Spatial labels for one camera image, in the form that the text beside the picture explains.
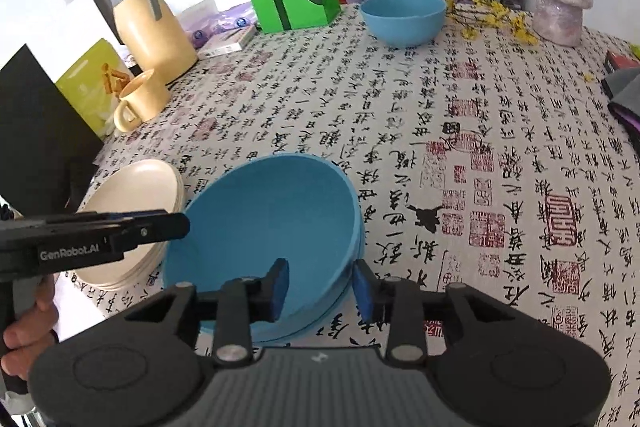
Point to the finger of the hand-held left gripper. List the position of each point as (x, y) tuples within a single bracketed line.
[(115, 216), (155, 229)]

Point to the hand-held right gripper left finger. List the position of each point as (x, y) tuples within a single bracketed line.
[(280, 289)]

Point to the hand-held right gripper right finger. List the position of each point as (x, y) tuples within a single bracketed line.
[(363, 289)]

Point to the blue bowl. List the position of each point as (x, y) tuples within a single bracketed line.
[(280, 336), (280, 207), (402, 19)]

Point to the person's left hand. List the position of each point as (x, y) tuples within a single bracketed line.
[(27, 337)]

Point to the black paper bag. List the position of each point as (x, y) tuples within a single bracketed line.
[(35, 127)]

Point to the yellow mug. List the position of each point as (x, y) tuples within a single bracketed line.
[(145, 97)]

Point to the yellow snack box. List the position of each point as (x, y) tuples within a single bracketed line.
[(87, 87)]

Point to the yellow thermos jug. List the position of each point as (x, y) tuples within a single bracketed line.
[(150, 37)]

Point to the white flat box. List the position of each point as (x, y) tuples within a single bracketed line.
[(227, 43)]

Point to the purple plastic bag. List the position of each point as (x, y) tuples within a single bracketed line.
[(225, 19)]

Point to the yellow flower sprig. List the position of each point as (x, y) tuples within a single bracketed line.
[(480, 4)]

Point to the grey cloth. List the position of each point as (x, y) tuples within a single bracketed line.
[(625, 89)]

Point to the small dark box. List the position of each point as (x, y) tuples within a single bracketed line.
[(620, 62)]

